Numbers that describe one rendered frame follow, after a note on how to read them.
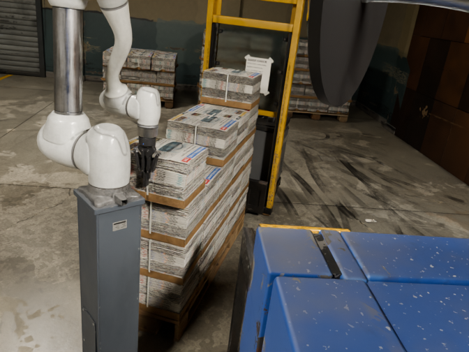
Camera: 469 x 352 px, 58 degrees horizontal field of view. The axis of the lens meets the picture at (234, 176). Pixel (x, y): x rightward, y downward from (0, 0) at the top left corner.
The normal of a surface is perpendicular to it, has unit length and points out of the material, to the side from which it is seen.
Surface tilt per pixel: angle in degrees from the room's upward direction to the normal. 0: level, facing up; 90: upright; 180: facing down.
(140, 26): 90
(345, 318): 0
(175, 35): 90
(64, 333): 0
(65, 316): 0
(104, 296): 90
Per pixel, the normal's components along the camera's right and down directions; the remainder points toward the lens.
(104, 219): 0.65, 0.35
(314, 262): 0.11, -0.92
